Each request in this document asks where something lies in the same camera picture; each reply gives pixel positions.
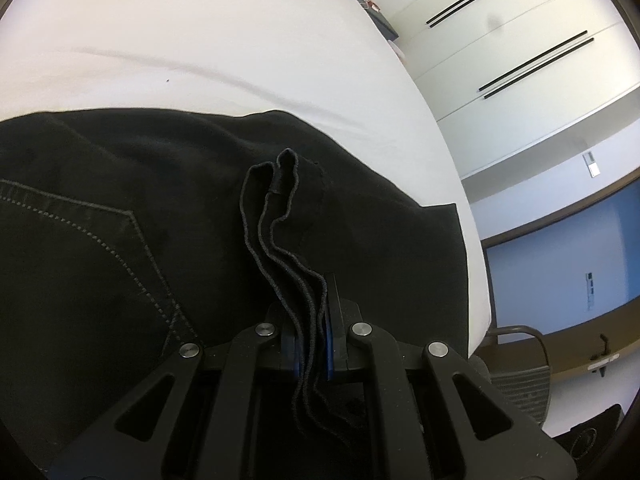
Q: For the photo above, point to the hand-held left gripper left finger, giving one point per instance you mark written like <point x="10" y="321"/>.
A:
<point x="294" y="357"/>

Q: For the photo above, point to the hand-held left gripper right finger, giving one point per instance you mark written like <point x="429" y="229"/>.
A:
<point x="331" y="345"/>

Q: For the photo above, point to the black pants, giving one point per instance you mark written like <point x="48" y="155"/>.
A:
<point x="100" y="260"/>

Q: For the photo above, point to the grey laundry basket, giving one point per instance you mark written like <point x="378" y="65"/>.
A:
<point x="520" y="385"/>

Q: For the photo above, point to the black bag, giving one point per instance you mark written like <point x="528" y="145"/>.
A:
<point x="590" y="440"/>

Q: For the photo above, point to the dark grey nightstand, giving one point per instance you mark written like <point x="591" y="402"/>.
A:
<point x="386" y="25"/>

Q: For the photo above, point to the bed with white sheet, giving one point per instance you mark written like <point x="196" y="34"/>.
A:
<point x="200" y="35"/>

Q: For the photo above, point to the white wardrobe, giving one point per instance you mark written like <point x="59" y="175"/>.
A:
<point x="550" y="5"/>

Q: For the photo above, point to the white wall control panel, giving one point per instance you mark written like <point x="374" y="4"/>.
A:
<point x="592" y="165"/>
<point x="590" y="292"/>

